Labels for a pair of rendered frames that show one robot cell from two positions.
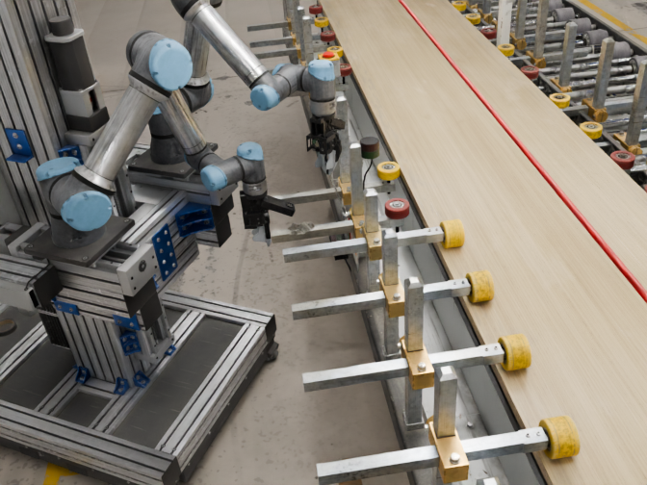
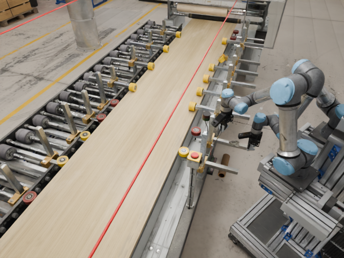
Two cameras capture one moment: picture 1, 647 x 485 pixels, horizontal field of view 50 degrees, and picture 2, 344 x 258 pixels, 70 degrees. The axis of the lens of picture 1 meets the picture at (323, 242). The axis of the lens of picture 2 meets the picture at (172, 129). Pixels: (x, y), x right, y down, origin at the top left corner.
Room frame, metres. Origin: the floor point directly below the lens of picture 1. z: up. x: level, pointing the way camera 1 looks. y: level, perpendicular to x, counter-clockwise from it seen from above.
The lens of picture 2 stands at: (3.31, 0.19, 2.26)
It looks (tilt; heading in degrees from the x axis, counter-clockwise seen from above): 42 degrees down; 205
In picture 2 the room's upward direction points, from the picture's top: straight up
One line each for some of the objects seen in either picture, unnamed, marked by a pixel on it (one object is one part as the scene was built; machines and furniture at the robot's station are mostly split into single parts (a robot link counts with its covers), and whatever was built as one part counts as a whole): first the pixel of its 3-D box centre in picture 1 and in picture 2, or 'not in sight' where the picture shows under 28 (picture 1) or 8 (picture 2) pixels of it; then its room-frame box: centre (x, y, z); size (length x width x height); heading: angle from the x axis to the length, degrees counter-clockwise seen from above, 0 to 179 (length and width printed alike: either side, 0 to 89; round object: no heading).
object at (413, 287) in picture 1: (413, 359); (227, 85); (1.17, -0.19, 0.93); 0.03 x 0.03 x 0.48; 5
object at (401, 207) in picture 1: (397, 217); (195, 134); (1.89, -0.25, 0.85); 0.08 x 0.08 x 0.11
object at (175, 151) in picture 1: (169, 140); (297, 165); (2.12, 0.48, 1.09); 0.15 x 0.15 x 0.10
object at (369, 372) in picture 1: (410, 366); (230, 82); (1.13, -0.17, 0.95); 0.50 x 0.04 x 0.04; 95
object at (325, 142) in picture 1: (323, 132); (225, 115); (1.93, -0.03, 1.16); 0.09 x 0.08 x 0.12; 149
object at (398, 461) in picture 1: (441, 454); (234, 70); (0.88, -0.20, 0.95); 0.50 x 0.04 x 0.04; 95
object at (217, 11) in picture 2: not in sight; (215, 11); (-0.63, -0.89, 1.05); 1.43 x 0.12 x 0.12; 95
